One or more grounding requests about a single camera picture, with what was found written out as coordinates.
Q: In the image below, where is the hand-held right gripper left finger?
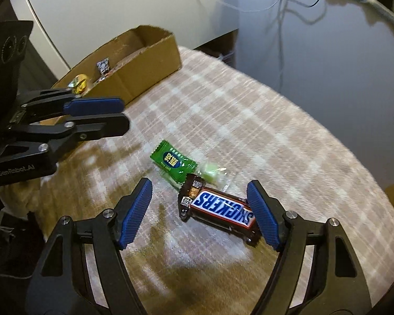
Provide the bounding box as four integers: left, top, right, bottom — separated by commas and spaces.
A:
25, 177, 153, 315

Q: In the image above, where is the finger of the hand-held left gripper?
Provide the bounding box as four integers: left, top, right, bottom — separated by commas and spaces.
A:
20, 88, 125, 123
7, 113, 130, 161

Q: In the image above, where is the round blue green snack packet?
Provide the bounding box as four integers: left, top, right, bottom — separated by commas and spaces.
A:
67, 74, 94, 96

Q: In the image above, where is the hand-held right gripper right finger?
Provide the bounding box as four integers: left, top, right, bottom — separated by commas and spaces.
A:
246, 180, 372, 315

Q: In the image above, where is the brown chocolate bar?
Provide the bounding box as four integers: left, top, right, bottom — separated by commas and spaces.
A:
96, 57, 111, 75
177, 173, 261, 245

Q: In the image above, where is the pale green wrapped candy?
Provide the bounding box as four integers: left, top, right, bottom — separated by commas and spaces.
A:
197, 161, 232, 191

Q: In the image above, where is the green candy packet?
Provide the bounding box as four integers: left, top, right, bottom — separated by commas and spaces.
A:
150, 139, 199, 191

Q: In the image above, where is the dark cloth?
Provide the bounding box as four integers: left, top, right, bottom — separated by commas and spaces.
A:
0, 184, 50, 279

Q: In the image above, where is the cardboard box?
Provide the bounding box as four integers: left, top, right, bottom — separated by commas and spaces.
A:
39, 24, 181, 126

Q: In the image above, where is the white cabinet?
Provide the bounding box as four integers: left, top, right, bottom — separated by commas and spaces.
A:
7, 0, 240, 79

